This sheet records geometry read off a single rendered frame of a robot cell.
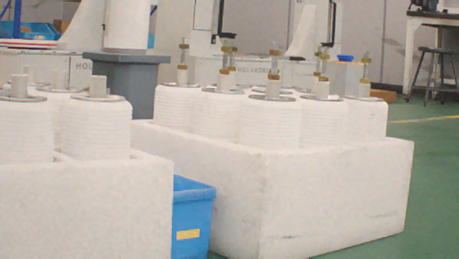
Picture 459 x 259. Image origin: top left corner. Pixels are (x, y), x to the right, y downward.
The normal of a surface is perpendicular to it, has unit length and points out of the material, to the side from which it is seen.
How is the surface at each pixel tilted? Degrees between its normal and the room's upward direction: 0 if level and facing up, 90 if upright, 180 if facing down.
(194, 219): 92
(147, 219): 90
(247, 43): 90
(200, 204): 92
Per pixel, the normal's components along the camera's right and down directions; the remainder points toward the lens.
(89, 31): 0.75, 0.11
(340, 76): -0.74, 0.00
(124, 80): 0.06, 0.10
